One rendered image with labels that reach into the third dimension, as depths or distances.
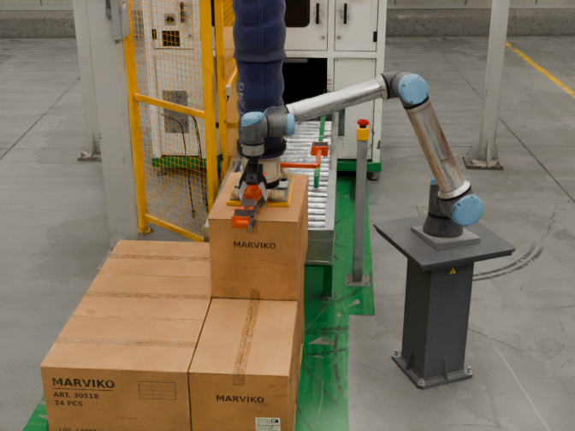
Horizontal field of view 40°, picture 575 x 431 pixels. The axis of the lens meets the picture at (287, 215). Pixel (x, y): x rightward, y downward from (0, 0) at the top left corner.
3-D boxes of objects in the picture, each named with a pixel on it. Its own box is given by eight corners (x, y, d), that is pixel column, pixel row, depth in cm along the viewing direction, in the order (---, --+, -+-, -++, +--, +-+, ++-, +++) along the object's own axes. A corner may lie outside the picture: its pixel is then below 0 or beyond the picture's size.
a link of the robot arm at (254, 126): (267, 115, 321) (242, 117, 319) (267, 145, 326) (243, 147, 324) (263, 109, 329) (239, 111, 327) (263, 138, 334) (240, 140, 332)
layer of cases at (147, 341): (125, 304, 442) (119, 239, 427) (304, 310, 436) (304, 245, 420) (51, 446, 333) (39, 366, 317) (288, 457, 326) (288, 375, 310)
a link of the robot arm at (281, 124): (290, 109, 334) (261, 111, 332) (297, 115, 324) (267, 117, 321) (291, 132, 337) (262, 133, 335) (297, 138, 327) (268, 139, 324)
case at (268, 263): (233, 242, 423) (230, 172, 407) (307, 245, 419) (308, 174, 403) (211, 298, 368) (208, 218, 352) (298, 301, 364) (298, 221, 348)
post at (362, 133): (352, 278, 502) (357, 125, 462) (362, 278, 501) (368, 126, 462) (352, 283, 495) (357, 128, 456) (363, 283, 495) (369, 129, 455)
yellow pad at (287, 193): (275, 180, 395) (275, 171, 393) (294, 181, 394) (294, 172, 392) (267, 207, 364) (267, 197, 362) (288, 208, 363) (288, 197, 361)
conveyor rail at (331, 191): (332, 134, 644) (332, 111, 636) (338, 134, 644) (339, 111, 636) (323, 262, 432) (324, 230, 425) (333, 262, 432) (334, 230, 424)
